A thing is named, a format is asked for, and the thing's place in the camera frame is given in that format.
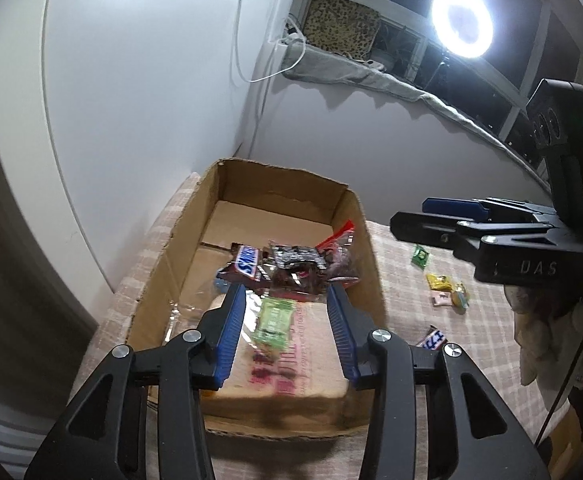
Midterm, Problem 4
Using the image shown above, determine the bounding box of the red-ended dates snack packet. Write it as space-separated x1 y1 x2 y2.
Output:
315 220 360 288

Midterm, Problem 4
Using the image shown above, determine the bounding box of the red-topped dark snack packet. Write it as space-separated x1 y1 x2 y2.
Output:
264 263 338 302

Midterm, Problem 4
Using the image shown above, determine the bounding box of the packaged sliced bread loaf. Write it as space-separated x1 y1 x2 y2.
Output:
201 290 369 438

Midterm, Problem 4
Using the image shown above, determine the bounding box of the light green candy packet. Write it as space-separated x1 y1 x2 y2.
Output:
252 297 296 353

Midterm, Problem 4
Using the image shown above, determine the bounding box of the brown Snickers bar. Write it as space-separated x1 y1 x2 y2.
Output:
216 243 270 290

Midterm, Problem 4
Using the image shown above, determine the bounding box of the black patterned candy wrapper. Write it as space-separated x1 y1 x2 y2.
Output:
270 244 327 271

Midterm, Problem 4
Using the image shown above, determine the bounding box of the right gloved hand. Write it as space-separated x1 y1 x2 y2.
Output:
504 286 583 393

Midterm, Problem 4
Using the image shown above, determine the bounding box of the green candy wrapper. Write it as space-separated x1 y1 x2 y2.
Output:
411 244 429 270

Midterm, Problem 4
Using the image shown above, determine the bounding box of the yellow candy wrapper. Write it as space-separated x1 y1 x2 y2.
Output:
426 273 453 292

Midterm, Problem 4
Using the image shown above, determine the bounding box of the pink candy wrapper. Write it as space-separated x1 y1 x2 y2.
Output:
431 290 454 307

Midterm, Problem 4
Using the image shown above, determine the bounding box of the pink plaid tablecloth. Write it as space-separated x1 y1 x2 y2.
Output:
66 159 549 479

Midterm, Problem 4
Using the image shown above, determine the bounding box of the green blue jelly cup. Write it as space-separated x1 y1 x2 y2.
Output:
451 282 469 312

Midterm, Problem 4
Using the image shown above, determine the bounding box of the blue-label Snickers bar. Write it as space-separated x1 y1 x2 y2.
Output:
416 325 448 351

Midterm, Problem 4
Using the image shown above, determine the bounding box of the brown cardboard box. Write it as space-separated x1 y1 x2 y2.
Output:
123 159 386 439

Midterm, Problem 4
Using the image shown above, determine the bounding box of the grey cloth on sill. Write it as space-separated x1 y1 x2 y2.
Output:
280 40 549 188

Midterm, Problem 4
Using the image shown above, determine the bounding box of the leopard print cushion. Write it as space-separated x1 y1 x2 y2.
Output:
302 0 381 60

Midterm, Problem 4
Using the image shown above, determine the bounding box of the black tracking camera box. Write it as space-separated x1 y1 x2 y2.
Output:
527 78 583 241

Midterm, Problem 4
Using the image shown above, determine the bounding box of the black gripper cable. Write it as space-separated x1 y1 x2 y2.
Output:
533 286 583 449

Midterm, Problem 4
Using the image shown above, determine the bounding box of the ring light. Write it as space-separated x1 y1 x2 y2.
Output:
430 0 494 58

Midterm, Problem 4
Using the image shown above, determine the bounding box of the white cable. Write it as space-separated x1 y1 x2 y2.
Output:
230 0 307 85

